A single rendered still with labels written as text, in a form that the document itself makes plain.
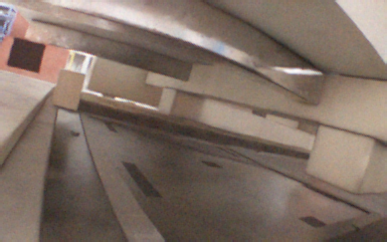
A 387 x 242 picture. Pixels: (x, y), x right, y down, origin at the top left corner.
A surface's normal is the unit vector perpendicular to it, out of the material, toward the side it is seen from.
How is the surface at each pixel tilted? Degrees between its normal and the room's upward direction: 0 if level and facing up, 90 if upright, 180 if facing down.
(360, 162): 90
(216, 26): 90
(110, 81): 90
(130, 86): 90
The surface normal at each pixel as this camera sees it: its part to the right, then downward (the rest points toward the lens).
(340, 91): -0.85, -0.22
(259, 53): 0.45, 0.18
